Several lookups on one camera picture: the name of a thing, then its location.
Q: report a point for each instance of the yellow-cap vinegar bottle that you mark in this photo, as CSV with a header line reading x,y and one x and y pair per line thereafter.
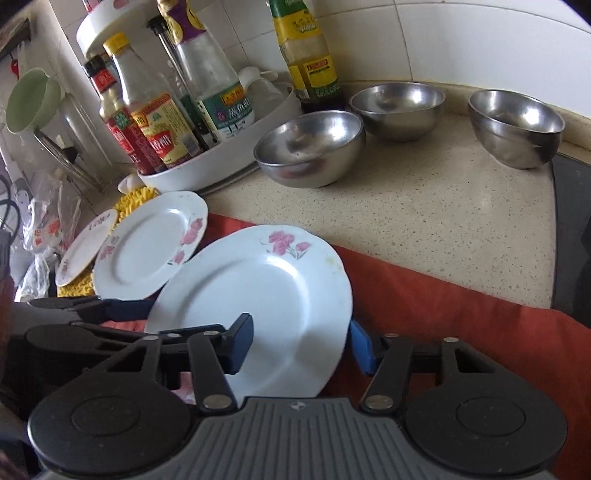
x,y
152,105

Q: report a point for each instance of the small white floral plate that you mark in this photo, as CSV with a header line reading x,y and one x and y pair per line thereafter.
x,y
85,247

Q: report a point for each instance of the green plastic cup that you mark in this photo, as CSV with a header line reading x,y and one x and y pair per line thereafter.
x,y
33,102

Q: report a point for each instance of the medium white floral plate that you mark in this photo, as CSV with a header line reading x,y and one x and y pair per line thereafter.
x,y
149,246

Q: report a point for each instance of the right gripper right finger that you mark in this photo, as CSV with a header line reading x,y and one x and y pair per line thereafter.
x,y
387,360

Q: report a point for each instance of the dark thin bottle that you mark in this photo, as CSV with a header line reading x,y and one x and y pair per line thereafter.
x,y
159,28

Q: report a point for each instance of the yellow chenille cloth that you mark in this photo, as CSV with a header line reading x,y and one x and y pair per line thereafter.
x,y
83,283

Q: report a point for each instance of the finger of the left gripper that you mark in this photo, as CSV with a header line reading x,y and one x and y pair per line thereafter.
x,y
92,309

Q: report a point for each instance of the large white floral plate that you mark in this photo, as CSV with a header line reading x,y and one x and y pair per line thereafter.
x,y
295,287

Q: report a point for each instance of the clear plastic bag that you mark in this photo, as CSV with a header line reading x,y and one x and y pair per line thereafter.
x,y
53,215

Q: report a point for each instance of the black gas stove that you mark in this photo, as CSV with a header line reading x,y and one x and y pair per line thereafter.
x,y
571,289

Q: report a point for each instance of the yellow-label oil bottle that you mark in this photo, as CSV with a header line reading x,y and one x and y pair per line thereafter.
x,y
306,53

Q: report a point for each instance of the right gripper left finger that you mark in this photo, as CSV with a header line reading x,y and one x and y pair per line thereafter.
x,y
210,353

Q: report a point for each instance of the clear purple-cap vinegar bottle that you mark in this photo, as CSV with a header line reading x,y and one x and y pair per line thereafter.
x,y
211,80

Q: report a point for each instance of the white round condiment tray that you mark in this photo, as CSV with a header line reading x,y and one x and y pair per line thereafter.
x,y
225,162

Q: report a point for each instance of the steel bowl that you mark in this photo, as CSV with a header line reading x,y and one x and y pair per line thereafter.
x,y
399,111
519,131
313,150

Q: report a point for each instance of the red-label soy sauce bottle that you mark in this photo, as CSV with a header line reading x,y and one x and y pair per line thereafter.
x,y
117,118

